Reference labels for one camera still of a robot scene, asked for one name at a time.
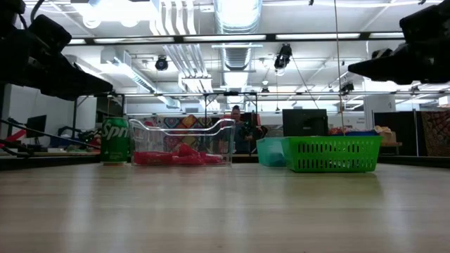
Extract clear plastic bin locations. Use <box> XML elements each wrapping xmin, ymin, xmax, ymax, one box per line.
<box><xmin>128</xmin><ymin>118</ymin><xmax>236</xmax><ymax>167</ymax></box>

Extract black partition wall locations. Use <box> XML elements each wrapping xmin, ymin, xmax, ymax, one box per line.
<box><xmin>373</xmin><ymin>110</ymin><xmax>423</xmax><ymax>156</ymax></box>

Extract black slanted cable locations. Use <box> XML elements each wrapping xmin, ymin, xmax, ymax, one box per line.
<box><xmin>0</xmin><ymin>118</ymin><xmax>102</xmax><ymax>150</ymax></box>

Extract black flat monitor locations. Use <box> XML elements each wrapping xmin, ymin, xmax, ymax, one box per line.
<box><xmin>282</xmin><ymin>108</ymin><xmax>329</xmax><ymax>138</ymax></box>

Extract green Sprite can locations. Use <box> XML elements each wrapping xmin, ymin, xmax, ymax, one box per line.
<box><xmin>99</xmin><ymin>116</ymin><xmax>131</xmax><ymax>164</ymax></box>

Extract silver ventilation duct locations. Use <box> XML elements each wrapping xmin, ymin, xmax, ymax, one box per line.
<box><xmin>212</xmin><ymin>0</ymin><xmax>264</xmax><ymax>71</ymax></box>

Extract teal plastic bin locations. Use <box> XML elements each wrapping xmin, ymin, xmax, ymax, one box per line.
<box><xmin>255</xmin><ymin>136</ymin><xmax>293</xmax><ymax>167</ymax></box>

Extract green plastic basket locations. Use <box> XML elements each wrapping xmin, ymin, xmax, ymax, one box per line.
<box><xmin>281</xmin><ymin>135</ymin><xmax>383</xmax><ymax>173</ymax></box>

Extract red object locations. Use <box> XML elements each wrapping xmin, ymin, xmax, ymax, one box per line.
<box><xmin>0</xmin><ymin>129</ymin><xmax>27</xmax><ymax>148</ymax></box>

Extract patterned hanging cloth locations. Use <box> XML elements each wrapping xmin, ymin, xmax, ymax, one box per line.
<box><xmin>420</xmin><ymin>110</ymin><xmax>450</xmax><ymax>157</ymax></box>

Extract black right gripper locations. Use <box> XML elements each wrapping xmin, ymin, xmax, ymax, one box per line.
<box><xmin>347</xmin><ymin>2</ymin><xmax>450</xmax><ymax>86</ymax></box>

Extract black computer monitor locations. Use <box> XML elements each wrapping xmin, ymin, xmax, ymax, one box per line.
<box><xmin>25</xmin><ymin>114</ymin><xmax>48</xmax><ymax>139</ymax></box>

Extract person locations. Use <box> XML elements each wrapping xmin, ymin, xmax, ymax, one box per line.
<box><xmin>229</xmin><ymin>105</ymin><xmax>255</xmax><ymax>155</ymax></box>

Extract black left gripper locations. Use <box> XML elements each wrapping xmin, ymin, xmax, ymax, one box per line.
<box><xmin>0</xmin><ymin>14</ymin><xmax>114</xmax><ymax>102</ymax></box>

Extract white pillar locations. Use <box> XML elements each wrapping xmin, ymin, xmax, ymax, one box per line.
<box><xmin>363</xmin><ymin>93</ymin><xmax>397</xmax><ymax>130</ymax></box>

